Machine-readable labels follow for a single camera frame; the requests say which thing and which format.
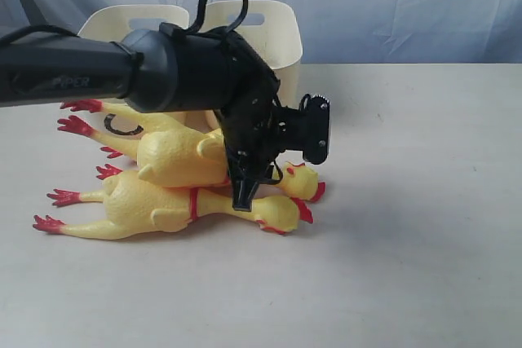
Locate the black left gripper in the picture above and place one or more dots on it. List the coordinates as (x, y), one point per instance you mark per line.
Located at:
(253, 122)

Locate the headless yellow chicken body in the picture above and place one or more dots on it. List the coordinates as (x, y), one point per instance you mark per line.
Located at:
(108, 151)

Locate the cream bin marked O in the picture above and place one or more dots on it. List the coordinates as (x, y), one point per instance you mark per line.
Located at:
(113, 24)

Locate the cream bin marked X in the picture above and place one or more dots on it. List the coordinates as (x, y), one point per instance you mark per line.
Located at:
(272, 30)

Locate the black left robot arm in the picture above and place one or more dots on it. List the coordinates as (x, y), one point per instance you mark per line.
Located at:
(163, 70)

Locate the yellow rubber chicken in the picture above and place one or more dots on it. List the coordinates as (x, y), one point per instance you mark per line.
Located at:
(150, 122)
(133, 206)

